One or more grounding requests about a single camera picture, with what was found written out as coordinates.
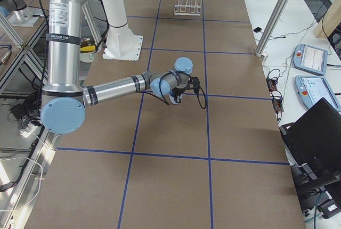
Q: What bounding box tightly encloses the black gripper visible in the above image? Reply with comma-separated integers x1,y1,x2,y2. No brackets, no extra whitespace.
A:
170,88,185,100

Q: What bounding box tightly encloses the white wire cup holder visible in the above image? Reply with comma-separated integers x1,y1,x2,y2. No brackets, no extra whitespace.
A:
174,0,202,16

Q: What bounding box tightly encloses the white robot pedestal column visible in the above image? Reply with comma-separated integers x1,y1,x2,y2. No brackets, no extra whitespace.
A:
102,0,143,61

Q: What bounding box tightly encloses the near blue teach pendant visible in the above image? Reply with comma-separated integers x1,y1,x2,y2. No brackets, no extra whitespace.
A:
295,76,340,112

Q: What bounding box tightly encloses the blue teach pendant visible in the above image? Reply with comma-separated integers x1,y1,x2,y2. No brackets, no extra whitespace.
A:
295,76,340,112
293,44,328,76

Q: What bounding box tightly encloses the second grey robot arm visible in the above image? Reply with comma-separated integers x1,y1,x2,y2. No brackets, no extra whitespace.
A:
1,0,44,27

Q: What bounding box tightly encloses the small black phone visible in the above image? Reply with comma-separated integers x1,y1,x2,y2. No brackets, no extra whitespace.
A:
253,27,262,32

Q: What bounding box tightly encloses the black laptop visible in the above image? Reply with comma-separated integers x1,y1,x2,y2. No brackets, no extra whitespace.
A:
280,98,340,177

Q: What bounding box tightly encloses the far blue teach pendant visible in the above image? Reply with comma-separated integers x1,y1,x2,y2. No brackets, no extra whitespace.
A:
293,44,328,76

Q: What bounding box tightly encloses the aluminium frame post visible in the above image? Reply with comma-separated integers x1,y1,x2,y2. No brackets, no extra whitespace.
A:
255,0,289,62

